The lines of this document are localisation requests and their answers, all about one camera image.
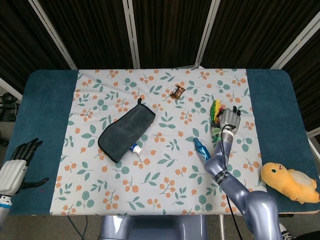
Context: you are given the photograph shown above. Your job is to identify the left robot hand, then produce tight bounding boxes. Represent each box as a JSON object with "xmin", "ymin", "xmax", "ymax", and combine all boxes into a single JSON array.
[{"xmin": 0, "ymin": 137, "xmax": 50, "ymax": 196}]

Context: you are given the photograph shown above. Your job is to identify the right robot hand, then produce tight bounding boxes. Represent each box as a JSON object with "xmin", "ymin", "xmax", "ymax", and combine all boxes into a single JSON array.
[{"xmin": 217, "ymin": 105, "xmax": 243, "ymax": 134}]

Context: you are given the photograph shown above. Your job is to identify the green and yellow shuttlecock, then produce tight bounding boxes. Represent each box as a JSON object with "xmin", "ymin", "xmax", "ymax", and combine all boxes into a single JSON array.
[{"xmin": 209, "ymin": 99, "xmax": 226, "ymax": 141}]

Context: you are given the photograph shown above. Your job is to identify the blue spray bottle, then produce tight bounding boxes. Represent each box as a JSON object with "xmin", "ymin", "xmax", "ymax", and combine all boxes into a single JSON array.
[{"xmin": 192, "ymin": 136, "xmax": 212, "ymax": 163}]

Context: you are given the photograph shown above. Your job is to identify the floral patterned tablecloth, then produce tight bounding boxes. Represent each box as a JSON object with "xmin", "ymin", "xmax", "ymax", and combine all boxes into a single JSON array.
[{"xmin": 49, "ymin": 67, "xmax": 272, "ymax": 216}]

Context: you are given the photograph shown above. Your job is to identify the brown wrapped snack bar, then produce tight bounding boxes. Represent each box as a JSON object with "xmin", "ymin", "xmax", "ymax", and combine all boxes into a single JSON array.
[{"xmin": 169, "ymin": 84, "xmax": 185, "ymax": 99}]

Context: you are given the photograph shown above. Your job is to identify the teal blue table cover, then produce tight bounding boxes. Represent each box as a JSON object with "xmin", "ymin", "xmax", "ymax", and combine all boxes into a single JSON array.
[{"xmin": 4, "ymin": 69, "xmax": 315, "ymax": 217}]

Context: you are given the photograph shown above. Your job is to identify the black floor equipment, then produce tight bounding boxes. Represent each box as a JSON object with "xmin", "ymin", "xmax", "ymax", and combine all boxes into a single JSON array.
[{"xmin": 0, "ymin": 91, "xmax": 21, "ymax": 121}]

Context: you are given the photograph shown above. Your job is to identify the yellow plush duck toy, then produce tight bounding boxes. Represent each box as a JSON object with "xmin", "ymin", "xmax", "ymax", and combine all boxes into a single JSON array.
[{"xmin": 261, "ymin": 161, "xmax": 320, "ymax": 205}]

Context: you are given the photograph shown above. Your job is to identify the toothpaste tube with white cap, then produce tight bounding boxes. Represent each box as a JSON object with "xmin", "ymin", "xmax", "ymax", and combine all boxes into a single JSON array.
[{"xmin": 129, "ymin": 142, "xmax": 144, "ymax": 155}]

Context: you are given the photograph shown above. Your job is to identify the dark grey towel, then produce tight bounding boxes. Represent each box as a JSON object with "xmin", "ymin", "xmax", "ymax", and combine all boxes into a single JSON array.
[{"xmin": 97, "ymin": 97, "xmax": 157, "ymax": 164}]

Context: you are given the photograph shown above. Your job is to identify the dark folding partition screen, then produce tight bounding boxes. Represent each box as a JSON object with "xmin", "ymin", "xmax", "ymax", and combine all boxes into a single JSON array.
[{"xmin": 0, "ymin": 0, "xmax": 320, "ymax": 136}]

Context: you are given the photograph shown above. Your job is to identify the black and white sneaker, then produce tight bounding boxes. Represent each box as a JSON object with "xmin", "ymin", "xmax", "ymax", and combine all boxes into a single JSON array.
[{"xmin": 278, "ymin": 223, "xmax": 296, "ymax": 240}]

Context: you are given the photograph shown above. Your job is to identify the grey-blue robot torso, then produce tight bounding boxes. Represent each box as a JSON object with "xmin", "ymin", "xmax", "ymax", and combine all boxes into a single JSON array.
[{"xmin": 99, "ymin": 214, "xmax": 208, "ymax": 240}]

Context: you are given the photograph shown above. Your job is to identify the blue floor cable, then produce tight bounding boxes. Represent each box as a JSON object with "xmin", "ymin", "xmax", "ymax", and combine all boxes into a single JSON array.
[{"xmin": 66, "ymin": 215, "xmax": 89, "ymax": 240}]

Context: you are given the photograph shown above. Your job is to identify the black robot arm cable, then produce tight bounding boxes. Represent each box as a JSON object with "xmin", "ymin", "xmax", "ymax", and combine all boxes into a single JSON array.
[{"xmin": 219, "ymin": 123, "xmax": 243, "ymax": 240}]

